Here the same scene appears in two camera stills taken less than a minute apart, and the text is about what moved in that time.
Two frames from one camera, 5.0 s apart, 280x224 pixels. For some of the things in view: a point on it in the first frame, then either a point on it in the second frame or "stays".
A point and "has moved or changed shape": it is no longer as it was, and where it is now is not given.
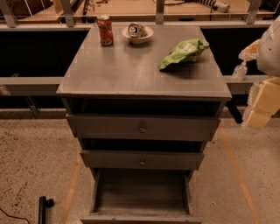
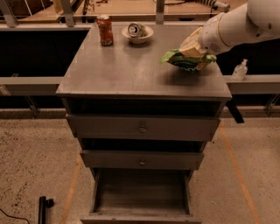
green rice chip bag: x=183 y=54 has moved or changed shape
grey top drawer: x=143 y=127 stays
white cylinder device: x=221 y=6 stays
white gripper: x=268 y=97 to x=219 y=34
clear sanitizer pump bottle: x=240 y=72 stays
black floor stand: x=43 y=204 stays
